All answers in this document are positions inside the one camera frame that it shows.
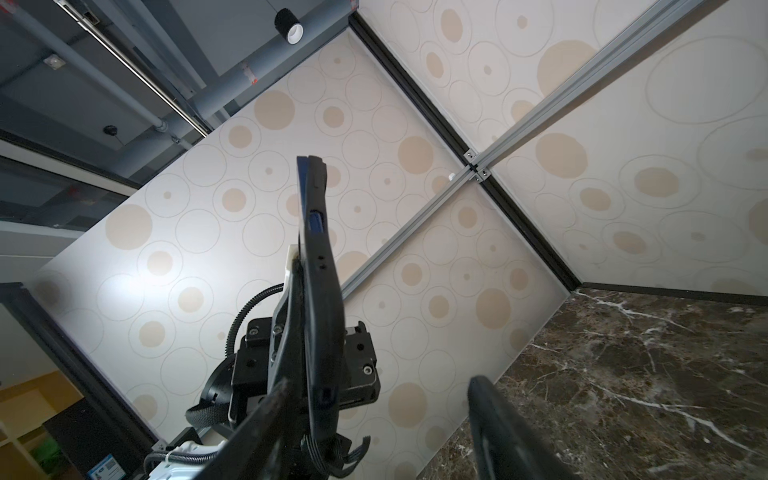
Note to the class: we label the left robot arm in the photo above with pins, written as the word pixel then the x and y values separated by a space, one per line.
pixel 240 377

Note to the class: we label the left black corner post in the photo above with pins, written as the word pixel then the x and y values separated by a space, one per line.
pixel 462 151

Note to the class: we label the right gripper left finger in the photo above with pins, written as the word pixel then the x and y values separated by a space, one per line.
pixel 259 447

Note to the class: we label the black phone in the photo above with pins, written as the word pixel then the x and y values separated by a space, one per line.
pixel 321 304

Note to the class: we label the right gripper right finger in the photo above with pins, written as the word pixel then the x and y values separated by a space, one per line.
pixel 505 446

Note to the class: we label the horizontal aluminium rail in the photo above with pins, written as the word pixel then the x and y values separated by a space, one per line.
pixel 650 26

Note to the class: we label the left aluminium rail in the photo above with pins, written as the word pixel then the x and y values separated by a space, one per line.
pixel 402 235

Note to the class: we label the black ceiling spotlight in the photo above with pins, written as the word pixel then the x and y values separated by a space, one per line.
pixel 288 26

